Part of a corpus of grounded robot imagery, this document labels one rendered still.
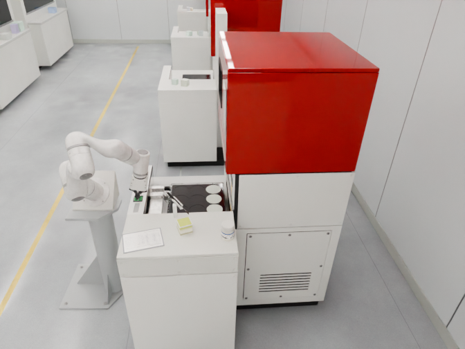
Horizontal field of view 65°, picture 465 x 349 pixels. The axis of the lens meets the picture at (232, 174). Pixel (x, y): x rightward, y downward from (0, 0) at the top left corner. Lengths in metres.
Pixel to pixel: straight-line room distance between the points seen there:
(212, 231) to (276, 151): 0.57
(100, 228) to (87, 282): 0.68
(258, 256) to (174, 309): 0.64
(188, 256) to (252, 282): 0.82
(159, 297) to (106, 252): 0.75
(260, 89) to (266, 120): 0.17
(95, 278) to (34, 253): 0.72
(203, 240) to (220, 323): 0.60
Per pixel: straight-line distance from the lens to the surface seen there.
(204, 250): 1.95
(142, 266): 2.00
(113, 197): 2.52
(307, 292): 2.83
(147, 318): 2.33
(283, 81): 1.84
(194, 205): 2.34
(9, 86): 6.83
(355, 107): 2.01
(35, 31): 8.35
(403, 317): 3.18
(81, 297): 3.14
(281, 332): 2.84
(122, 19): 10.14
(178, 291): 2.14
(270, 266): 2.55
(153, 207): 2.39
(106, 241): 2.72
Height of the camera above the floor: 2.33
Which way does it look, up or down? 33 degrees down
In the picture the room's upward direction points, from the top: 2 degrees clockwise
